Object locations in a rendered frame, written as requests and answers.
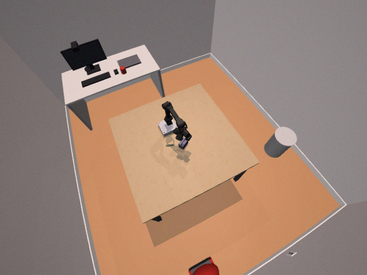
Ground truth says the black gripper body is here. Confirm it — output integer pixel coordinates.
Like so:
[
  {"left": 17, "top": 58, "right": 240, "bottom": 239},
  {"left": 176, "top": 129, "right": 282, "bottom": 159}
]
[{"left": 173, "top": 128, "right": 192, "bottom": 141}]

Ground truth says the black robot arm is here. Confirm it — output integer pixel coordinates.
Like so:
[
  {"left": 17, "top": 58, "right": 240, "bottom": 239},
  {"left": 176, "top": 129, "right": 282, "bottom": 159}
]
[{"left": 162, "top": 101, "right": 190, "bottom": 141}]

